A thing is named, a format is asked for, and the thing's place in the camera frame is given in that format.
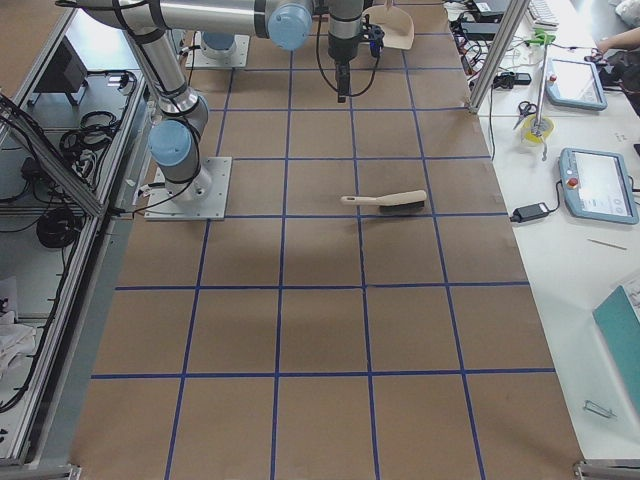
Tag aluminium frame post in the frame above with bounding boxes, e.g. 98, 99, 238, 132
467, 0, 529, 114

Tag blue teach pendant near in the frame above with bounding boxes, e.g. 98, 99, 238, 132
558, 148, 639, 225

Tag black scissors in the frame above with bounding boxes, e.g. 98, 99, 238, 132
513, 101, 538, 129

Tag blue teach pendant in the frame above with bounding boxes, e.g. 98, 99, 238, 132
558, 148, 639, 225
545, 58, 608, 111

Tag white hand brush black bristles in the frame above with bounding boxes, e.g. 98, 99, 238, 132
340, 190, 427, 213

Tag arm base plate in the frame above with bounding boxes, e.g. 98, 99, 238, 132
185, 32, 250, 70
143, 157, 232, 221

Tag teal folder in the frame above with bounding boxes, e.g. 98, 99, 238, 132
593, 286, 639, 382

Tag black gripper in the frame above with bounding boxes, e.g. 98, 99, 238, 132
328, 17, 385, 103

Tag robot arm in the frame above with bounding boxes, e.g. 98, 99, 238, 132
63, 0, 385, 201

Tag blue teach pendant far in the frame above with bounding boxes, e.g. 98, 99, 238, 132
545, 58, 608, 111

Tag yellow tape roll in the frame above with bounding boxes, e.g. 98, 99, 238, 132
520, 115, 555, 145

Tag beige plastic dustpan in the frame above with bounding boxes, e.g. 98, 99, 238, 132
363, 0, 415, 50

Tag black power brick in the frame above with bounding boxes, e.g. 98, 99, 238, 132
510, 202, 550, 223

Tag black monitor under frame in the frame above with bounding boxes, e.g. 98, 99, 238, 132
29, 36, 88, 106

